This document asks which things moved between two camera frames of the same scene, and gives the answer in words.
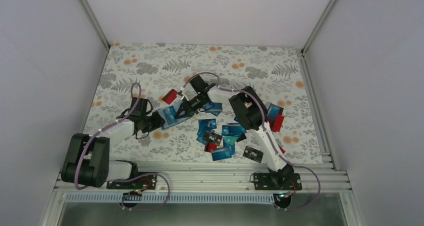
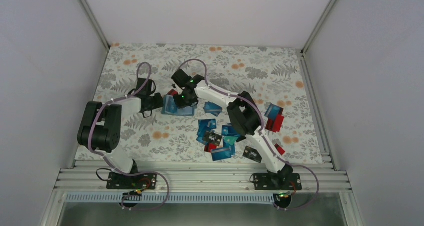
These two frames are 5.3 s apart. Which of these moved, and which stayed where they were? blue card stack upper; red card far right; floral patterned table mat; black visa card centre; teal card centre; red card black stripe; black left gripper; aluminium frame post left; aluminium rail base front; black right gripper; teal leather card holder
Moved: teal leather card holder; black left gripper; black right gripper
Stayed: aluminium frame post left; teal card centre; aluminium rail base front; blue card stack upper; black visa card centre; floral patterned table mat; red card black stripe; red card far right
